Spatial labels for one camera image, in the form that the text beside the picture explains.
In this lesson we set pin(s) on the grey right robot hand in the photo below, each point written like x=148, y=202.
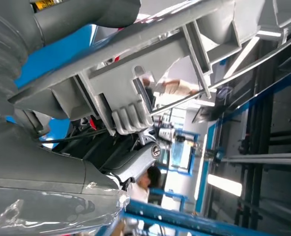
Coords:
x=49, y=195

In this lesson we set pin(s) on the person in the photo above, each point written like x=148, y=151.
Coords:
x=177, y=87
x=140, y=192

